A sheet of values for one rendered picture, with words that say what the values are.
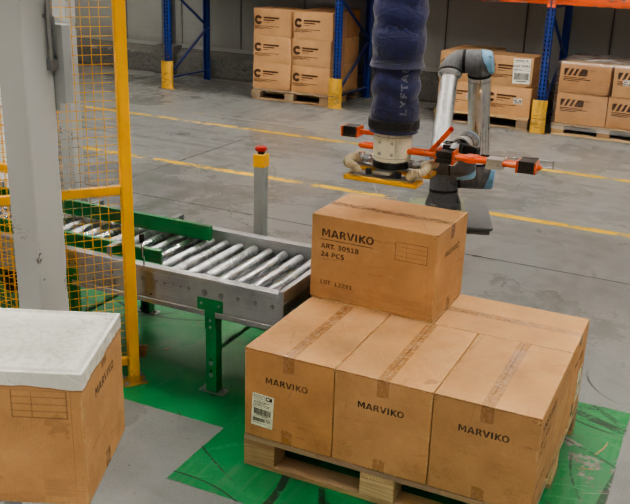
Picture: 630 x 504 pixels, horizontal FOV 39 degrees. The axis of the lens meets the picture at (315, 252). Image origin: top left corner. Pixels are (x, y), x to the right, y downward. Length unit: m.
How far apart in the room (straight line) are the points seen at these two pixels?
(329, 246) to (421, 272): 0.44
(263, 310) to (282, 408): 0.60
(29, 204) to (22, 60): 0.55
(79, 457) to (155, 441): 1.54
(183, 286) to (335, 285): 0.74
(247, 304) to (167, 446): 0.72
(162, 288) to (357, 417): 1.31
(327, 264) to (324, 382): 0.72
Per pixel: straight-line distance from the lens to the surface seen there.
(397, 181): 3.82
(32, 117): 3.53
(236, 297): 4.09
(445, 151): 3.87
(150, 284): 4.34
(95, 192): 4.12
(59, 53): 3.57
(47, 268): 3.71
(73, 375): 2.38
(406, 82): 3.80
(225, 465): 3.84
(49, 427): 2.48
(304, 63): 12.10
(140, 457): 3.92
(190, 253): 4.65
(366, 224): 3.85
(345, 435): 3.54
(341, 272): 3.98
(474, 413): 3.29
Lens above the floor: 2.10
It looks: 19 degrees down
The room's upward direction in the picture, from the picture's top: 2 degrees clockwise
